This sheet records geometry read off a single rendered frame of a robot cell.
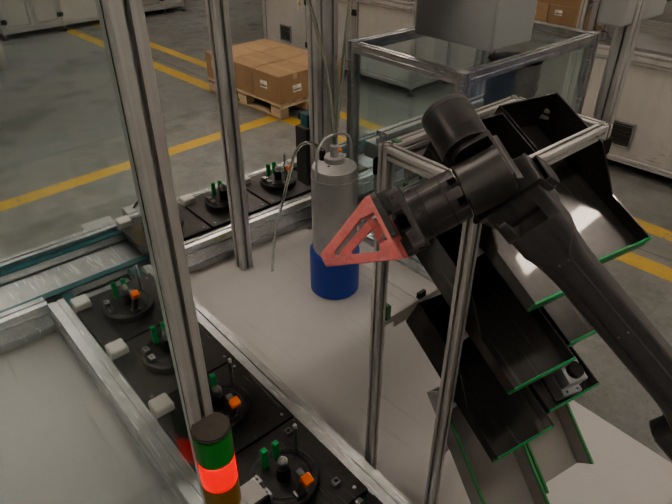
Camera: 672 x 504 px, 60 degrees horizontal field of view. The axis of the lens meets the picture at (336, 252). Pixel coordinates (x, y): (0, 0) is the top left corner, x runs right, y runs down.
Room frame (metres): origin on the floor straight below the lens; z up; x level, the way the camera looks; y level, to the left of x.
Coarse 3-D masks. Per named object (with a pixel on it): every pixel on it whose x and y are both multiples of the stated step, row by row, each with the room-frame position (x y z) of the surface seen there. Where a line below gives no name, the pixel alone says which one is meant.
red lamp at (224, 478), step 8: (232, 464) 0.48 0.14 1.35; (200, 472) 0.48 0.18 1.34; (208, 472) 0.47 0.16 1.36; (216, 472) 0.47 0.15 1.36; (224, 472) 0.47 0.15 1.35; (232, 472) 0.48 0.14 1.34; (208, 480) 0.47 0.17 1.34; (216, 480) 0.47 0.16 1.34; (224, 480) 0.47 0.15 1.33; (232, 480) 0.48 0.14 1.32; (208, 488) 0.47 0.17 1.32; (216, 488) 0.47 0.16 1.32; (224, 488) 0.47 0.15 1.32
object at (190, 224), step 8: (184, 208) 1.84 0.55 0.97; (184, 216) 1.79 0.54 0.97; (192, 216) 1.79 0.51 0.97; (184, 224) 1.73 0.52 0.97; (192, 224) 1.73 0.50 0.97; (200, 224) 1.73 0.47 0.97; (184, 232) 1.68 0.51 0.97; (192, 232) 1.68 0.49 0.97; (200, 232) 1.68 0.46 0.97; (184, 240) 1.64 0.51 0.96
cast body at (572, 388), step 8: (576, 360) 0.76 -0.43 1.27; (560, 368) 0.74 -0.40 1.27; (568, 368) 0.74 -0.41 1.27; (576, 368) 0.74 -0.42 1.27; (552, 376) 0.75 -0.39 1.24; (560, 376) 0.74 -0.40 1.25; (568, 376) 0.73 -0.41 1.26; (576, 376) 0.73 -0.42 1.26; (584, 376) 0.74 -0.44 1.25; (552, 384) 0.75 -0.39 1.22; (560, 384) 0.73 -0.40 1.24; (568, 384) 0.72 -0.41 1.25; (576, 384) 0.74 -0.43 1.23; (552, 392) 0.74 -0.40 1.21; (560, 392) 0.73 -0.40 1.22; (568, 392) 0.73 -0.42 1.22; (576, 392) 0.73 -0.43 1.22; (560, 400) 0.73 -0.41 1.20
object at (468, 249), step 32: (512, 96) 1.04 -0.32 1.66; (608, 128) 0.89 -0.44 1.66; (384, 160) 0.81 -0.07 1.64; (544, 160) 0.77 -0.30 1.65; (480, 224) 0.68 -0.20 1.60; (384, 288) 0.81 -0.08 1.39; (384, 320) 0.81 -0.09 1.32; (448, 352) 0.68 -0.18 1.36; (448, 384) 0.67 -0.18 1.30; (448, 416) 0.68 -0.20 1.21
